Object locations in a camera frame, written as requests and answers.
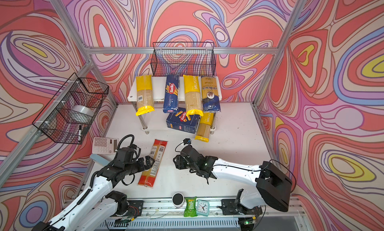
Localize black wire basket back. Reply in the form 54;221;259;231
151;41;216;77

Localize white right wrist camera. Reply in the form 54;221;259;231
183;138;192;145

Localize yellow spaghetti bag with barcode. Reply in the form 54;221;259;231
136;75;155;116

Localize blue Ankara spaghetti bag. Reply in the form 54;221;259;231
201;76;221;113

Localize white two-tier shelf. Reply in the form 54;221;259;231
127;77;223;134

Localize aluminium frame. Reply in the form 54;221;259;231
0;0;313;190

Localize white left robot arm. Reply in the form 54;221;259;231
33;142;155;231

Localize yellow Pastatime spaghetti bag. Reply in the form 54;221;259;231
195;112;215;142
183;75;204;116

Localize blue Barilla spaghetti box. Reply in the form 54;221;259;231
163;75;179;113

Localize white tape roll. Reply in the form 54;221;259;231
69;105;94;124

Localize green snack bag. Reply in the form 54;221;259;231
184;197;198;218

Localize black marker pen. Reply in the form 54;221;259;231
78;125;82;143

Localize black wire basket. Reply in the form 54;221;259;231
151;41;216;77
32;73;109;145

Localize blue Barilla rigatoni box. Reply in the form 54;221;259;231
166;108;200;134

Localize black wire basket left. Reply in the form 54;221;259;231
32;73;109;145

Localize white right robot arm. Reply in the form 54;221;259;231
173;144;293;213

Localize red spaghetti bag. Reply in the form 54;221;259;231
138;139;168;188

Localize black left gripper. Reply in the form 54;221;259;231
123;155;155;177

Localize round black white speaker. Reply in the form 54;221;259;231
172;193;185;209

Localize teal alarm clock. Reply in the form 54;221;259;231
197;200;210;217

